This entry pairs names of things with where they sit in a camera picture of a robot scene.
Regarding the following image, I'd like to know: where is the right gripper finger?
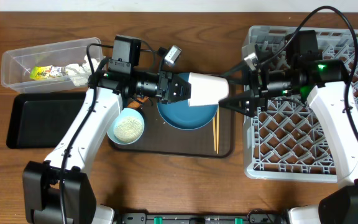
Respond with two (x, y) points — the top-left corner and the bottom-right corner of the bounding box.
(219, 93), (250, 115)
(219, 60), (249, 85)

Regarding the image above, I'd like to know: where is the large blue plate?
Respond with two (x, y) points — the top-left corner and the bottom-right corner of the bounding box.
(156, 72), (219, 131)

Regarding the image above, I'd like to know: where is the pink white cup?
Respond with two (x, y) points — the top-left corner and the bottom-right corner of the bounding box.
(188, 73), (229, 107)

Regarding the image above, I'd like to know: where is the white tissue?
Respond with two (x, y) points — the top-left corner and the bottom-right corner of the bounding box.
(65, 55), (100, 87)

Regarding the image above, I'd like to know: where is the yellow green snack wrapper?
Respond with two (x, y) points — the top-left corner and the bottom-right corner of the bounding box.
(29, 65), (68, 80)

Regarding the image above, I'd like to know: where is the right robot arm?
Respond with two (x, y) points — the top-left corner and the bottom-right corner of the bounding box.
(219, 60), (358, 223)

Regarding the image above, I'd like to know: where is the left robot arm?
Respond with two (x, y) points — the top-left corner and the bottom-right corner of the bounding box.
(22, 69), (191, 223)

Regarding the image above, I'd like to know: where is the grey dishwasher rack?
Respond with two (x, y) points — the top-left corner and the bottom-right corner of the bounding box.
(243, 26), (358, 183)

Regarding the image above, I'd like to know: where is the clear plastic waste bin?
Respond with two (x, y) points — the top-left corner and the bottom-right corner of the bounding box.
(1, 37), (103, 93)

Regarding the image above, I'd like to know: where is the orange carrot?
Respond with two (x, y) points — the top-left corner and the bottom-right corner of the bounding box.
(127, 97), (149, 110)

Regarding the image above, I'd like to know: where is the brown serving tray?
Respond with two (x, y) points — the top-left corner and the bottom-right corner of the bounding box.
(109, 102), (236, 159)

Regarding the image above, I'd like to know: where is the light blue rice bowl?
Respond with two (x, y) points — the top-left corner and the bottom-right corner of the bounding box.
(107, 108), (145, 145)

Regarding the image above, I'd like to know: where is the black plastic tray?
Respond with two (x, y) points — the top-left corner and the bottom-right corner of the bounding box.
(6, 92), (85, 149)

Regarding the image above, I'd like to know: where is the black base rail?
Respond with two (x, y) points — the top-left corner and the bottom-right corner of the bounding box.
(113, 212), (288, 224)

